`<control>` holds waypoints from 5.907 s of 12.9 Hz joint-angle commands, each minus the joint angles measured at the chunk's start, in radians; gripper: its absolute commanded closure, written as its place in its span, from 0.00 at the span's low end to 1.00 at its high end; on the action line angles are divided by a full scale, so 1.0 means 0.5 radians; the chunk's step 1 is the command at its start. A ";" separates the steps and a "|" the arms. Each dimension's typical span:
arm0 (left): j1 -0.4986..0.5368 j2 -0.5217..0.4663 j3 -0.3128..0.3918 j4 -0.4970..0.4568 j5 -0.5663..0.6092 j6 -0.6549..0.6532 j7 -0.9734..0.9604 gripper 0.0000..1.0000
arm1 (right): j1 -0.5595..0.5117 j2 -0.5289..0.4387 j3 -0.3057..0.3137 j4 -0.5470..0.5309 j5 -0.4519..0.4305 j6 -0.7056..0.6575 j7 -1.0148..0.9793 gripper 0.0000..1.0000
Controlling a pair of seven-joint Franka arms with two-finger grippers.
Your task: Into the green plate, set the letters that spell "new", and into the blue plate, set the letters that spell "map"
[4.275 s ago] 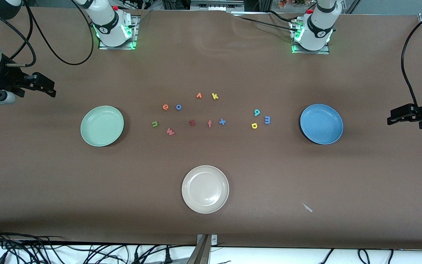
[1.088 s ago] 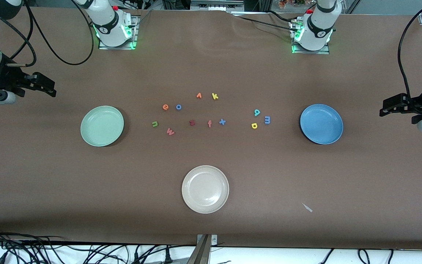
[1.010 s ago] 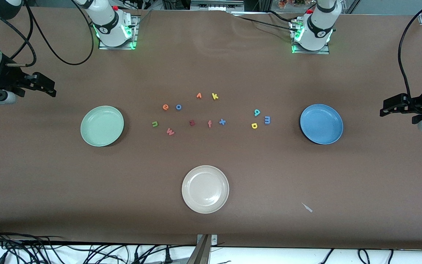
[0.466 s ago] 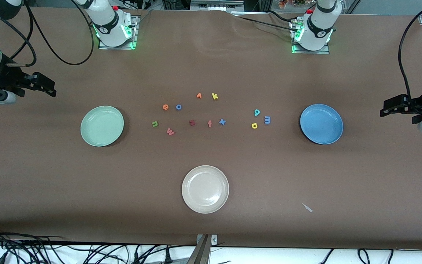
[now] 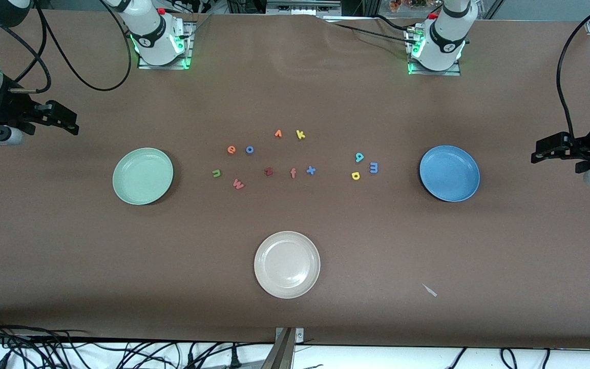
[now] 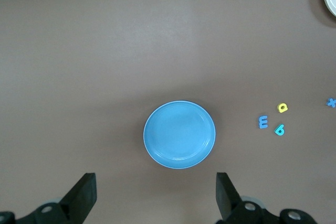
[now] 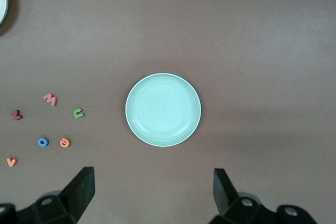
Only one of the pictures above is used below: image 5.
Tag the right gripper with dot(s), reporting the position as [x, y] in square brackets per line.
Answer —
[9, 109]

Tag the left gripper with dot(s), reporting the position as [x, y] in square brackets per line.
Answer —
[586, 145]

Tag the blue letter m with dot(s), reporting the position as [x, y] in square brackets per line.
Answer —
[374, 167]

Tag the teal letter g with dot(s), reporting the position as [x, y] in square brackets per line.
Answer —
[362, 158]

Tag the pink letter w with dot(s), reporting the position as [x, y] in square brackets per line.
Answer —
[238, 184]

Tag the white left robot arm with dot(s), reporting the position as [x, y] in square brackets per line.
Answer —
[443, 46]

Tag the blue plate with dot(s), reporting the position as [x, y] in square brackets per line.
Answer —
[451, 179]

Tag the green plate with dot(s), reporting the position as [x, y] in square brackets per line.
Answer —
[141, 177]

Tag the white paper scrap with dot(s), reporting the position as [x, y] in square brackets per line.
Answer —
[429, 290]

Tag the colourful objects in box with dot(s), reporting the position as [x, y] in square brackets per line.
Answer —
[402, 4]

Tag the blue letter x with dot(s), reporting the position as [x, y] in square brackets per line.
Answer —
[311, 170]

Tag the grey equipment box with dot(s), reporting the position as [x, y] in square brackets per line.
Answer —
[302, 8]

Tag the beige plate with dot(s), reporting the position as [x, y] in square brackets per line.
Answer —
[287, 265]

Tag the grey aluminium bar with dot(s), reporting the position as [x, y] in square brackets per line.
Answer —
[280, 356]

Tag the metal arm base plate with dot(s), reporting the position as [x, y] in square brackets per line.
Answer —
[454, 73]
[190, 51]

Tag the metal table clamp bracket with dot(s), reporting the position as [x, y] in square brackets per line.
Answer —
[299, 335]

